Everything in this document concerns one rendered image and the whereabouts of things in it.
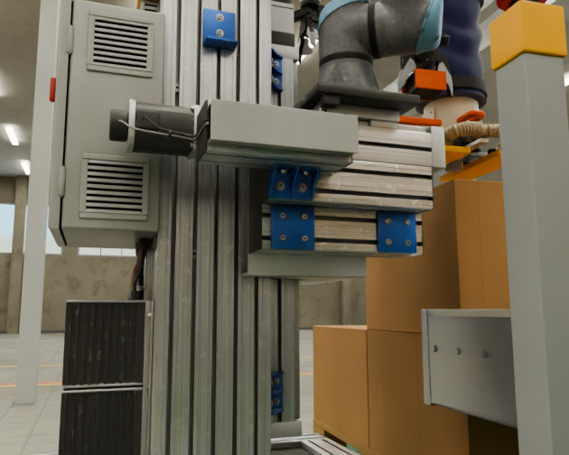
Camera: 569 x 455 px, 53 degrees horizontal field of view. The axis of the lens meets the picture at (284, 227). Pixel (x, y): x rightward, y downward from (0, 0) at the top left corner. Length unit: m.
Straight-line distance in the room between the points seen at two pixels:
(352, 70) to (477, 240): 0.58
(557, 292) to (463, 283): 0.76
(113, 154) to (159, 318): 0.34
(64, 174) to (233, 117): 0.38
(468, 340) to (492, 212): 0.47
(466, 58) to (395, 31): 0.70
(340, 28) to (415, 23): 0.15
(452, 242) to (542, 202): 0.78
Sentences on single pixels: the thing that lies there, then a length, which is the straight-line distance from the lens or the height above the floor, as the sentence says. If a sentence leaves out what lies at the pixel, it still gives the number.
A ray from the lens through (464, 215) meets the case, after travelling 1.52.
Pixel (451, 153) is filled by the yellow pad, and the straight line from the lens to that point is 1.70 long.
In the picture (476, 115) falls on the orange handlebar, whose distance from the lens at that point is 1.79.
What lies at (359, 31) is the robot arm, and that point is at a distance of 1.25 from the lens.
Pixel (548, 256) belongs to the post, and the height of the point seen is 0.67.
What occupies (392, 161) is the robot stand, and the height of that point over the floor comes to 0.91.
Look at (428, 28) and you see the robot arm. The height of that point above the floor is 1.16.
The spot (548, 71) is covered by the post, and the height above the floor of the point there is 0.91.
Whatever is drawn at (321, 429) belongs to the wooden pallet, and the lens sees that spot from 2.52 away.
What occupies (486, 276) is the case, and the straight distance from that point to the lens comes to 1.54.
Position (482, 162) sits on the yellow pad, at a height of 1.05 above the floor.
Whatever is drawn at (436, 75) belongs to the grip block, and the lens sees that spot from 1.53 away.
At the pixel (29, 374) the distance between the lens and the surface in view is 4.30.
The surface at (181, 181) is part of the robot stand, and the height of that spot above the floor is 0.88.
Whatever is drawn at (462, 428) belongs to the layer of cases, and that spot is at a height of 0.32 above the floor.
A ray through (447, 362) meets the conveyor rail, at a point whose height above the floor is 0.50.
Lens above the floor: 0.61
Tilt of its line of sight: 8 degrees up
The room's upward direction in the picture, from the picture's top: straight up
